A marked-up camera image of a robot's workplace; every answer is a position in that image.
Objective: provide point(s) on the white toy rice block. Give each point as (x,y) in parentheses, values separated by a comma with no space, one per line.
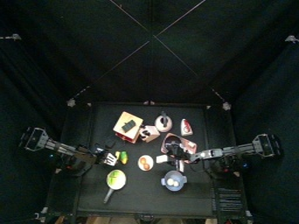
(162,159)

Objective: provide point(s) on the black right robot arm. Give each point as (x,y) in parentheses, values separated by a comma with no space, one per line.
(238,149)

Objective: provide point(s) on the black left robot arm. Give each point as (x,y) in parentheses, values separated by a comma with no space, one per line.
(58,147)

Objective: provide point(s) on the black block on box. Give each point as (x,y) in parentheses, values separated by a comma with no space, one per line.
(129,126)

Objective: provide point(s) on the yellow green toy corn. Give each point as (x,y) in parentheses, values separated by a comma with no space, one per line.
(123,157)

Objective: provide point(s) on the pink toy tray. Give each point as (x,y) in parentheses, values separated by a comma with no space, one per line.
(187,145)

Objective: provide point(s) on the blue pot with eggs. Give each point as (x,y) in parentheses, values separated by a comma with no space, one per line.
(174,181)

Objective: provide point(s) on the green toy frying pan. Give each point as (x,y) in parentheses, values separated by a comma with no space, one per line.
(115,179)

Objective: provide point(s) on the white plate with orange buns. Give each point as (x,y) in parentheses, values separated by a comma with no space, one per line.
(146,162)

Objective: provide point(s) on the red white wedge slice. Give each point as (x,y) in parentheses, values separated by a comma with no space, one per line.
(186,127)

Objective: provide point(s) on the wooden toy box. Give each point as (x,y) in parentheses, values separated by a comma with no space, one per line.
(127,127)

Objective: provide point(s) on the pink white toy teapot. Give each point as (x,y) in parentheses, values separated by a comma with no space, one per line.
(163,123)

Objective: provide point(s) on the white printed label sticker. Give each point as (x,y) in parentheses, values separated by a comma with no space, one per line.
(230,199)

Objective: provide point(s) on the silver frame bracket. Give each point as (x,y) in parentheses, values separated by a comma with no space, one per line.
(226,106)
(14,37)
(292,38)
(149,102)
(71,102)

